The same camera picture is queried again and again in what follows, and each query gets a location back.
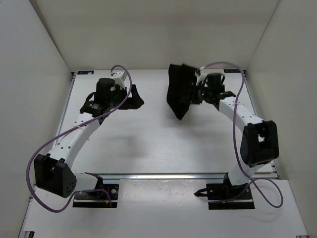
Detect right blue corner label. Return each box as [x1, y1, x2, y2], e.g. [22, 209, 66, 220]
[223, 69, 240, 73]

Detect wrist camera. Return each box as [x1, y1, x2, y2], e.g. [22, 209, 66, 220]
[195, 66, 208, 86]
[110, 71, 127, 89]

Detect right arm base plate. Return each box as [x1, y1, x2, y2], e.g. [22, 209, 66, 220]
[194, 179, 255, 210]

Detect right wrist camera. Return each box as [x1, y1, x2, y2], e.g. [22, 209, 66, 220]
[195, 66, 208, 86]

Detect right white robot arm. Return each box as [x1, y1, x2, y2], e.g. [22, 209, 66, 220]
[192, 73, 279, 199]

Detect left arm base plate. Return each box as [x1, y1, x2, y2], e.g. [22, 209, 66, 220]
[72, 174, 119, 208]

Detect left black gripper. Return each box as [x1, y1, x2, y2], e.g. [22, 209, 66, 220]
[110, 82, 145, 108]

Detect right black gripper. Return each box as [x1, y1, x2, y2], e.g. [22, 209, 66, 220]
[178, 83, 212, 106]

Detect blue corner label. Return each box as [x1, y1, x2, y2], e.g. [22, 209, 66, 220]
[77, 70, 94, 75]
[223, 69, 240, 73]

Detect black skirt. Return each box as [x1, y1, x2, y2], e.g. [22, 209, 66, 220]
[166, 64, 202, 120]

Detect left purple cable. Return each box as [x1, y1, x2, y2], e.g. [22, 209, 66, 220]
[26, 64, 132, 213]

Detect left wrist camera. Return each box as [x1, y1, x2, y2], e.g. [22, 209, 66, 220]
[110, 71, 127, 89]

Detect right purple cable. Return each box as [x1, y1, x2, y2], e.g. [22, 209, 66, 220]
[208, 61, 284, 208]

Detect purple cable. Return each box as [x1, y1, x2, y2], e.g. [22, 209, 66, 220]
[26, 64, 132, 213]
[208, 61, 284, 208]

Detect left blue corner label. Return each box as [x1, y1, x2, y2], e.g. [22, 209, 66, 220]
[77, 70, 94, 75]

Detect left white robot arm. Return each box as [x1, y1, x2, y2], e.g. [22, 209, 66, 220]
[34, 77, 144, 198]

